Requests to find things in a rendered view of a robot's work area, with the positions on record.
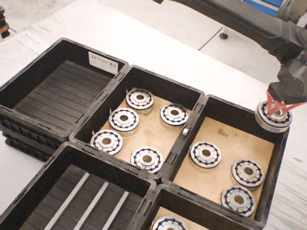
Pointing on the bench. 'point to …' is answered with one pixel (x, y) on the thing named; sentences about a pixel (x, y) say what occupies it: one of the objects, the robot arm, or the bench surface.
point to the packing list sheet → (18, 53)
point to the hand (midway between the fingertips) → (277, 110)
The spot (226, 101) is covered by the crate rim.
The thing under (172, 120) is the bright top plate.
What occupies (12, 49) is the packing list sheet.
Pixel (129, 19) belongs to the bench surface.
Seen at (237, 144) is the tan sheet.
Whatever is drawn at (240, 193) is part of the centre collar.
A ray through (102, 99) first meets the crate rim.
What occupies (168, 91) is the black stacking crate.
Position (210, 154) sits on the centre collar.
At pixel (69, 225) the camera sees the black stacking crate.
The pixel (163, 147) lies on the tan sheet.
